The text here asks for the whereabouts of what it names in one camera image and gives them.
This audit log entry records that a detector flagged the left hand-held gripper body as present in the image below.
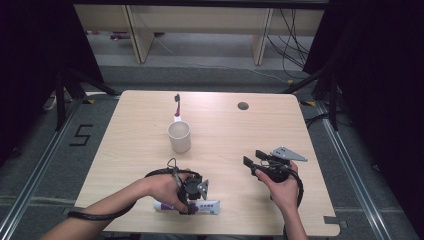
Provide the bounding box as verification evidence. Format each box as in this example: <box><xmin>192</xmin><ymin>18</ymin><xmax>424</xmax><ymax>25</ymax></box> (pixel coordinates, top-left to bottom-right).
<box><xmin>177</xmin><ymin>172</ymin><xmax>210</xmax><ymax>205</ymax></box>

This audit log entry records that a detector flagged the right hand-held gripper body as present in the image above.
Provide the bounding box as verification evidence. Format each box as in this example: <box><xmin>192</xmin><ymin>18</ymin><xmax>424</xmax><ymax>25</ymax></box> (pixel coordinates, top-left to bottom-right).
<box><xmin>256</xmin><ymin>145</ymin><xmax>308</xmax><ymax>184</ymax></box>

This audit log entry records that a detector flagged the white and purple toothpaste tube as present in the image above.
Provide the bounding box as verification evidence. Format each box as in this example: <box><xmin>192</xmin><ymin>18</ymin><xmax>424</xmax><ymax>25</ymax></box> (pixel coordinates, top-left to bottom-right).
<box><xmin>153</xmin><ymin>199</ymin><xmax>221</xmax><ymax>216</ymax></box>

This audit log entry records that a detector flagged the white cup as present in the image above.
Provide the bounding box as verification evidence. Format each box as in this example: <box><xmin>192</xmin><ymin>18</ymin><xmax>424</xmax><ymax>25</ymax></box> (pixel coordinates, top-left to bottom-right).
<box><xmin>167</xmin><ymin>120</ymin><xmax>192</xmax><ymax>154</ymax></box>

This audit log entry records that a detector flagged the person's right hand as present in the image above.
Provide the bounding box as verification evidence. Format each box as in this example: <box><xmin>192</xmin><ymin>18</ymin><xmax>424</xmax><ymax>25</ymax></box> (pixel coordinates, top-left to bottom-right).
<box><xmin>254</xmin><ymin>161</ymin><xmax>301</xmax><ymax>214</ymax></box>

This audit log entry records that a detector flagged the person's left hand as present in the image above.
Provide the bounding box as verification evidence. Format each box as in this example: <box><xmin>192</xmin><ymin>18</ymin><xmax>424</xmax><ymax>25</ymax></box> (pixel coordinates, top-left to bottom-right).
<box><xmin>143</xmin><ymin>168</ymin><xmax>193</xmax><ymax>214</ymax></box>

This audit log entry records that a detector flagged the gray tape patch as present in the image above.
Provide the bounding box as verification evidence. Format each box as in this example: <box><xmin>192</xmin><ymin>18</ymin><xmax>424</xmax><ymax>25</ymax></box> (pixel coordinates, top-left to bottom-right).
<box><xmin>323</xmin><ymin>215</ymin><xmax>348</xmax><ymax>230</ymax></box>

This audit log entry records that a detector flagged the black metal stand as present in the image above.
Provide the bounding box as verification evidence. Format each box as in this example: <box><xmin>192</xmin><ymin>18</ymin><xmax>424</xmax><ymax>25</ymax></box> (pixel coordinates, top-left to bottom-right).
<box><xmin>54</xmin><ymin>68</ymin><xmax>122</xmax><ymax>132</ymax></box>
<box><xmin>282</xmin><ymin>64</ymin><xmax>342</xmax><ymax>132</ymax></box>

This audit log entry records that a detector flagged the black curtain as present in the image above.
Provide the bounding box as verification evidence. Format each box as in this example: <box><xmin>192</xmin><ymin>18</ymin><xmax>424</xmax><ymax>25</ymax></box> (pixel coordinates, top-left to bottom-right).
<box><xmin>302</xmin><ymin>0</ymin><xmax>424</xmax><ymax>236</ymax></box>
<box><xmin>0</xmin><ymin>0</ymin><xmax>105</xmax><ymax>168</ymax></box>

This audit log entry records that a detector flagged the light wooden desk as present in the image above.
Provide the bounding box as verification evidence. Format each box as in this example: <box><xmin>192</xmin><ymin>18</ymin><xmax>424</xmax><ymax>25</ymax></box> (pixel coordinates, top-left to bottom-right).
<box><xmin>73</xmin><ymin>3</ymin><xmax>326</xmax><ymax>66</ymax></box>

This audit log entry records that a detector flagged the right hand-held gripper black cable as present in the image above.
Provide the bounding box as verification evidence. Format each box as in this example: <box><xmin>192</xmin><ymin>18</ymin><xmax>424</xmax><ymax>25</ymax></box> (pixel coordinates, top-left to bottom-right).
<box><xmin>283</xmin><ymin>169</ymin><xmax>305</xmax><ymax>240</ymax></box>

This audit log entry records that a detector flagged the hand-held gripper black cable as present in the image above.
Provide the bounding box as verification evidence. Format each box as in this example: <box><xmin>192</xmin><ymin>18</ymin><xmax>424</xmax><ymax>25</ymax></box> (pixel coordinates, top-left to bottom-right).
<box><xmin>283</xmin><ymin>169</ymin><xmax>305</xmax><ymax>240</ymax></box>
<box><xmin>67</xmin><ymin>167</ymin><xmax>203</xmax><ymax>222</ymax></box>

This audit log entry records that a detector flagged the thin black cord loop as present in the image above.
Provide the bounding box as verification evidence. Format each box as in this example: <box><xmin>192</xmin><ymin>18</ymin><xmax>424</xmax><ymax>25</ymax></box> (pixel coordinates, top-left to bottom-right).
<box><xmin>166</xmin><ymin>157</ymin><xmax>180</xmax><ymax>174</ymax></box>

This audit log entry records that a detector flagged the black floor cable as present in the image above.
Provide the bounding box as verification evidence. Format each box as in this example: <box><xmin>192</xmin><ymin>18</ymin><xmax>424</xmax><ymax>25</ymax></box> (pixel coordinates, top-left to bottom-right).
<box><xmin>304</xmin><ymin>113</ymin><xmax>332</xmax><ymax>130</ymax></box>

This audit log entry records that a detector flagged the metal floor rail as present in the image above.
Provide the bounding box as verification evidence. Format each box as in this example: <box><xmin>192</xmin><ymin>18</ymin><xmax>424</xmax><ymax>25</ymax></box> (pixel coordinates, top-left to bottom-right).
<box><xmin>0</xmin><ymin>98</ymin><xmax>85</xmax><ymax>240</ymax></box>
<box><xmin>314</xmin><ymin>99</ymin><xmax>392</xmax><ymax>240</ymax></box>

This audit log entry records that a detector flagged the white floor cable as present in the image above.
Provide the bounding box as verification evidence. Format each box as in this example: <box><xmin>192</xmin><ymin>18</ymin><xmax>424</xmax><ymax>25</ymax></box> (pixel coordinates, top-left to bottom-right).
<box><xmin>153</xmin><ymin>34</ymin><xmax>291</xmax><ymax>84</ymax></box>

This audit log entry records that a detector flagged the left hand-held gripper black cable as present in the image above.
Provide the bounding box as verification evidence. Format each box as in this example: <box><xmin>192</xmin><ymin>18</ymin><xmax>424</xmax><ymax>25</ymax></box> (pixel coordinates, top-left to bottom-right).
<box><xmin>67</xmin><ymin>167</ymin><xmax>203</xmax><ymax>222</ymax></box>

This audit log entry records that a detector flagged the bundle of black cables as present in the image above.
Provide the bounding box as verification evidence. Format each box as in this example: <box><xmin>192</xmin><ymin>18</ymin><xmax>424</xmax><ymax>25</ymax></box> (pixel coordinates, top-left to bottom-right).
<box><xmin>266</xmin><ymin>8</ymin><xmax>312</xmax><ymax>80</ymax></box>

